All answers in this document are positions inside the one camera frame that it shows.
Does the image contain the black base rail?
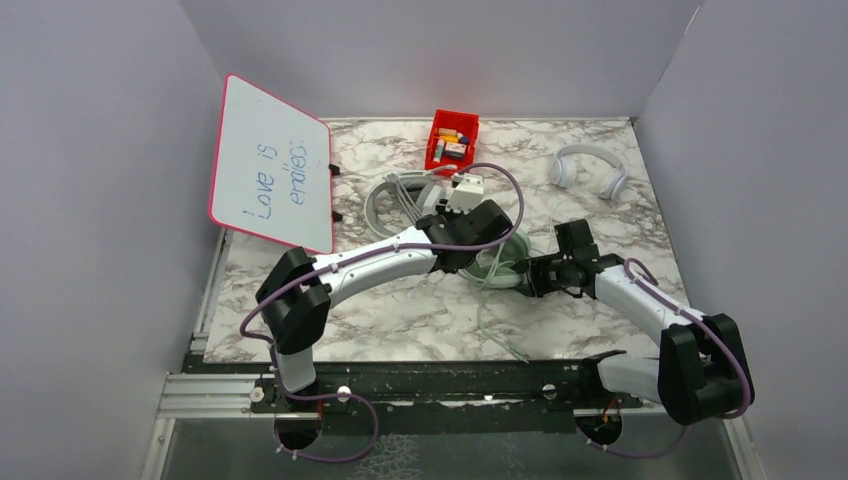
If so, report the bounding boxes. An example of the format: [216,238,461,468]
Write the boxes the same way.
[183,355,668,443]

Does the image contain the white headphones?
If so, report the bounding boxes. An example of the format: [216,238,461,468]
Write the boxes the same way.
[548,143,630,201]

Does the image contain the white green glue stick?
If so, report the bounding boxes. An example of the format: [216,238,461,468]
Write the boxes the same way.
[432,138,445,163]

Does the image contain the green headphones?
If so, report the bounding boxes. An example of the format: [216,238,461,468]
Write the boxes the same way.
[458,229,533,289]

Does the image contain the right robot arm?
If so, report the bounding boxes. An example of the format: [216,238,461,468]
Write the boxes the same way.
[516,220,755,426]

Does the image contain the grey white gaming headset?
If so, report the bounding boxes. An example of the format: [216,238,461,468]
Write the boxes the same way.
[364,167,457,238]

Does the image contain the white small box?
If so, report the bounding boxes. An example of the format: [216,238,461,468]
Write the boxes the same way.
[442,142,467,160]

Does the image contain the green headphone cable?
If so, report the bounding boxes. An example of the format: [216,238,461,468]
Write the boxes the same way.
[475,245,531,364]

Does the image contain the pink framed whiteboard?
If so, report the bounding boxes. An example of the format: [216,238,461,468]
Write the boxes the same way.
[208,74,334,254]

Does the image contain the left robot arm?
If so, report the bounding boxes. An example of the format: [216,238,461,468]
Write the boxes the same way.
[255,200,517,411]

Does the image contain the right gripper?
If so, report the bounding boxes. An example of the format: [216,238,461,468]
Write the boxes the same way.
[511,252,574,297]

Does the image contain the red plastic bin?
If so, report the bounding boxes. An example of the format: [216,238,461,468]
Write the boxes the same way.
[424,109,480,171]

